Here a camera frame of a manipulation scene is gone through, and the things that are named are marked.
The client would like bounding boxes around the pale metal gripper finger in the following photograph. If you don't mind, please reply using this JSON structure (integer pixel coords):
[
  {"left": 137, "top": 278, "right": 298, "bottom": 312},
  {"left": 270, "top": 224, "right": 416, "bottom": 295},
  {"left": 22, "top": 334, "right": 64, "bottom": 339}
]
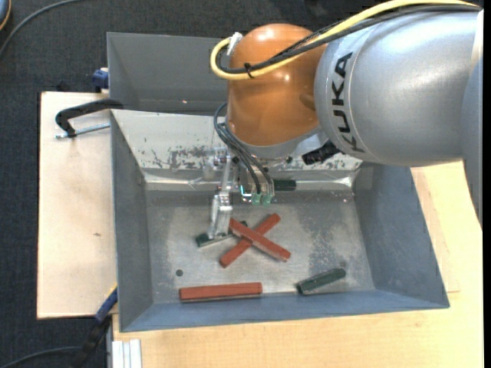
[
  {"left": 216, "top": 204, "right": 234, "bottom": 239},
  {"left": 207, "top": 192, "right": 225, "bottom": 241}
]

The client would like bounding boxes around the red-brown flat block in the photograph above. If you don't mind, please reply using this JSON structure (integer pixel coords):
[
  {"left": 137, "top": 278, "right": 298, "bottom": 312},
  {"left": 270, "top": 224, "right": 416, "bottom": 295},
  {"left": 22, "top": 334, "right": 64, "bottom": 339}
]
[
  {"left": 178, "top": 281, "right": 264, "bottom": 304},
  {"left": 219, "top": 212, "right": 282, "bottom": 269},
  {"left": 228, "top": 217, "right": 292, "bottom": 264}
]

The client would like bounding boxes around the grey metal bin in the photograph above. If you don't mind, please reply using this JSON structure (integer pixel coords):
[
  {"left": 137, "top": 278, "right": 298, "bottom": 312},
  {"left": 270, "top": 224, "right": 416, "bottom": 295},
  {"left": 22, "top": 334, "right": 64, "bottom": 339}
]
[{"left": 106, "top": 31, "right": 450, "bottom": 333}]

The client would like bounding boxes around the black cylinder on white bracket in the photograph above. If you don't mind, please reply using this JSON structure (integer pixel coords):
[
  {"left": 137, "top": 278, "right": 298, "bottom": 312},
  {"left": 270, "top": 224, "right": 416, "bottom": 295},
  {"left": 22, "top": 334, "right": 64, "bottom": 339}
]
[{"left": 301, "top": 142, "right": 340, "bottom": 166}]

